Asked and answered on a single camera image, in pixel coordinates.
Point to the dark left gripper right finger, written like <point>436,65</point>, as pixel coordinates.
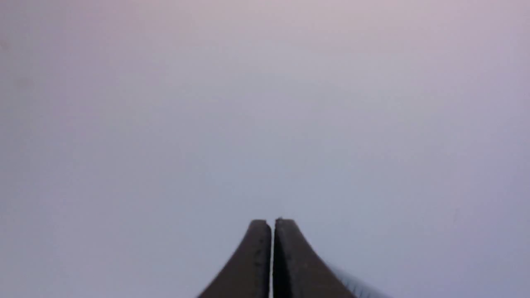
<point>298,271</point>

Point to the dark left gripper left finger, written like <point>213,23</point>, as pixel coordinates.
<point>247,272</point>

